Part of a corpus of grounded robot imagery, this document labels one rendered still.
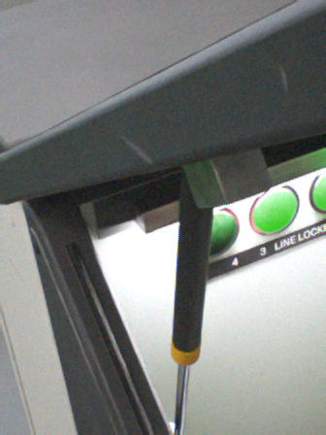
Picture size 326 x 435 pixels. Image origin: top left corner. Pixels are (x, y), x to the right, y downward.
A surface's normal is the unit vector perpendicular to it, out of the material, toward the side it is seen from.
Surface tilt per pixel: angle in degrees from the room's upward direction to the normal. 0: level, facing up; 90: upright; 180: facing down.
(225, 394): 90
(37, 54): 0
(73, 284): 43
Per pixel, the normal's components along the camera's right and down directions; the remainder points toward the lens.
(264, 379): 0.41, 0.45
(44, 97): -0.13, -0.83
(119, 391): 0.18, -0.30
